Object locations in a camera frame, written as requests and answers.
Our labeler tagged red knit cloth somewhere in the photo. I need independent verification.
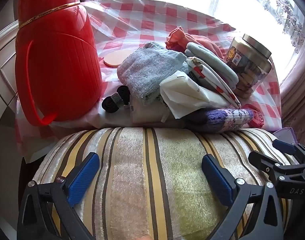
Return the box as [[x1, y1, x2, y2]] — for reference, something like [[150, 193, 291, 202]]
[[250, 106, 264, 129]]

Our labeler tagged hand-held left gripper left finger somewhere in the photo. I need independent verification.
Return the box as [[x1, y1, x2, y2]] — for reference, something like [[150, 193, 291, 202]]
[[17, 152, 100, 240]]

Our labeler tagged red plastic thermos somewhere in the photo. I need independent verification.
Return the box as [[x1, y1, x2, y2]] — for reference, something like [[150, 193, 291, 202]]
[[14, 0, 103, 127]]

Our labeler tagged white red printed cloth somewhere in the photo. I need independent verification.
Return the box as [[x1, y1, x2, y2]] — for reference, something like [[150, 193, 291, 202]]
[[186, 57, 242, 108]]

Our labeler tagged pale green cloth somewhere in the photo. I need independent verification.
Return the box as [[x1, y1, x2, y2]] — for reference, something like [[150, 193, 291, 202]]
[[185, 42, 240, 90]]

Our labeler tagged red checkered tablecloth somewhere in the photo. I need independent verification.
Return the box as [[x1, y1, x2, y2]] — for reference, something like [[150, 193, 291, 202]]
[[14, 0, 283, 159]]

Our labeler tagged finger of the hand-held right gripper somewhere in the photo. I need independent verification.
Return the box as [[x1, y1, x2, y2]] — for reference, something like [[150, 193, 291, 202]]
[[272, 139, 305, 157], [248, 150, 290, 180]]

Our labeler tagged floral lace curtain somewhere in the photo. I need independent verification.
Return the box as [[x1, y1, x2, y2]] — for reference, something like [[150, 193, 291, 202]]
[[210, 0, 305, 55]]

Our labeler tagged pink cloth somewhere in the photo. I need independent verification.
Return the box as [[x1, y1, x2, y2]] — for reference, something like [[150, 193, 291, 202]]
[[166, 26, 227, 59]]

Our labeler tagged purple box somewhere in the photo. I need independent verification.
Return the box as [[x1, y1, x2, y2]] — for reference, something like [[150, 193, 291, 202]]
[[273, 127, 297, 143]]

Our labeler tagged round beige coaster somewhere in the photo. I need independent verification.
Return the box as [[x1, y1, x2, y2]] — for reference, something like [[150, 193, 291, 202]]
[[104, 50, 131, 67]]

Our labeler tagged white dresser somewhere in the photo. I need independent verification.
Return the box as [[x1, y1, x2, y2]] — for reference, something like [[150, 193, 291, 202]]
[[0, 20, 20, 140]]

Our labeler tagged striped velvet cushion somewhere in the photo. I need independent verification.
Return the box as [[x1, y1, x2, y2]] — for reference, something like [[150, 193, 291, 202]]
[[30, 127, 297, 240]]

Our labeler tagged clear snack jar metal lid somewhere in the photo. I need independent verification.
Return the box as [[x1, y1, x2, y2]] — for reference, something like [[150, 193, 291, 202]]
[[224, 33, 272, 98]]

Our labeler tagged black elastic band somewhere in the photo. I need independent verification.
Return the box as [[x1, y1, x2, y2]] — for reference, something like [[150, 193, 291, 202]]
[[102, 85, 131, 113]]

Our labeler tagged white tissue packet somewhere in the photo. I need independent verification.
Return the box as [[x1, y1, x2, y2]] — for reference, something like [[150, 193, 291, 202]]
[[160, 70, 229, 119]]

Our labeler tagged light blue towel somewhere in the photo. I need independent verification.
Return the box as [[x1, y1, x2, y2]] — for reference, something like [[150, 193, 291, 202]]
[[117, 42, 190, 105]]

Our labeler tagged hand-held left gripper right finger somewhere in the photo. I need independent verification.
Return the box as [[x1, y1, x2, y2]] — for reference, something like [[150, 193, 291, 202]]
[[202, 154, 284, 240]]

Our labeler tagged purple knitted cloth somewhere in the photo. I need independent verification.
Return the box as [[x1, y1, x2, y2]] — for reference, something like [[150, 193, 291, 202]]
[[185, 107, 254, 133]]

